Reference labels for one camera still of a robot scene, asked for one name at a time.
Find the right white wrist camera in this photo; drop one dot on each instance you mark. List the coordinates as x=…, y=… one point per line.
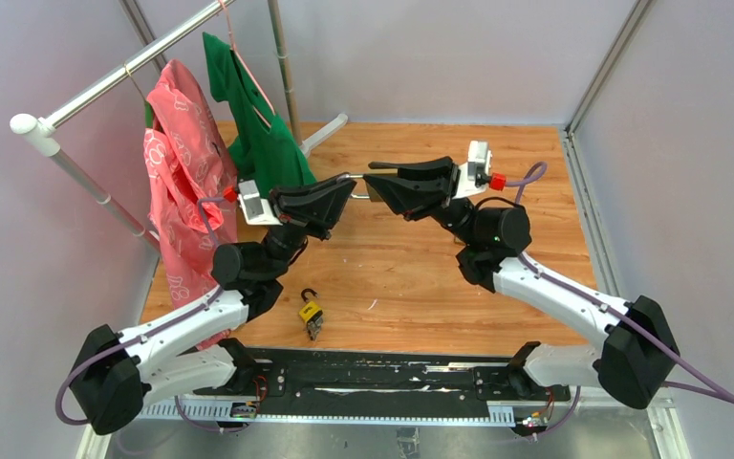
x=474, y=174

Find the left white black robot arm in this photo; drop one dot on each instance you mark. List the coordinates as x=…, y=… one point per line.
x=117, y=374

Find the pink patterned garment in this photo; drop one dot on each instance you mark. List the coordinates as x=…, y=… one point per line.
x=188, y=168

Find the green garment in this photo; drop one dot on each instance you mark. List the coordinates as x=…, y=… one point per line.
x=264, y=150

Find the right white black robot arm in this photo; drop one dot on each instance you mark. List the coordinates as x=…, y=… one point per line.
x=630, y=349

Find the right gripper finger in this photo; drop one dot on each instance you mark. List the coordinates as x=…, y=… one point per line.
x=422, y=171
x=411, y=198

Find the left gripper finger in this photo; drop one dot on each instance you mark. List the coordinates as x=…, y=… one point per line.
x=332, y=185
x=319, y=211

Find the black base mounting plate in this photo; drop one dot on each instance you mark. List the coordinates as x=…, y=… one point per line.
x=369, y=385

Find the brass padlock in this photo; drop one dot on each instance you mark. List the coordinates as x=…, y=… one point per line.
x=362, y=190

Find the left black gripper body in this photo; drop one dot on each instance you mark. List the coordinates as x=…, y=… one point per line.
x=321, y=234

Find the yellow black padlock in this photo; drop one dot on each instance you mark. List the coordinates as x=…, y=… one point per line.
x=311, y=313

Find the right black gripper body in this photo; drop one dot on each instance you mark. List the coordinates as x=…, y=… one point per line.
x=427, y=211

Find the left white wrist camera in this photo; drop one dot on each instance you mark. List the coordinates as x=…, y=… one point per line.
x=257, y=211

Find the aluminium frame rail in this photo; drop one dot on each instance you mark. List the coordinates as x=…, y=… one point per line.
x=583, y=190

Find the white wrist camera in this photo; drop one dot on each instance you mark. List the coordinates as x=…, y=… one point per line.
x=474, y=174
x=257, y=211

